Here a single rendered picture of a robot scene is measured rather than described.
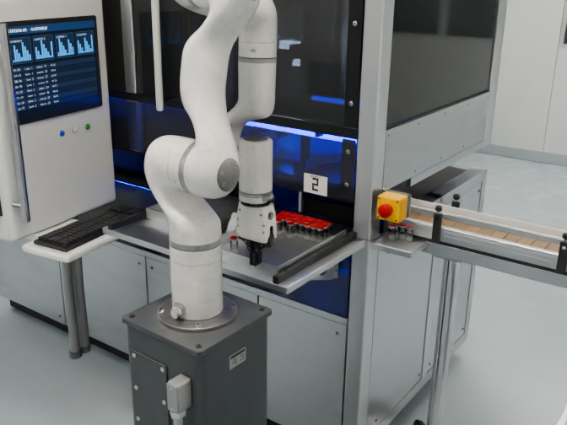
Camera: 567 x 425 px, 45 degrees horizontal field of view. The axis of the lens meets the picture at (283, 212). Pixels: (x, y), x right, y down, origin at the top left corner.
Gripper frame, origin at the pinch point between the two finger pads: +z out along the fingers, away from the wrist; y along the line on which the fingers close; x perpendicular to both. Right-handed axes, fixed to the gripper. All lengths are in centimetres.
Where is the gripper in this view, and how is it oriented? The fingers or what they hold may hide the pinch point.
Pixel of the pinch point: (256, 256)
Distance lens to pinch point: 178.4
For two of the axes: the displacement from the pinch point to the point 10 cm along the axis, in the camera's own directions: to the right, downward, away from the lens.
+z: -0.1, 9.4, 3.4
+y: -8.1, -2.1, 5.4
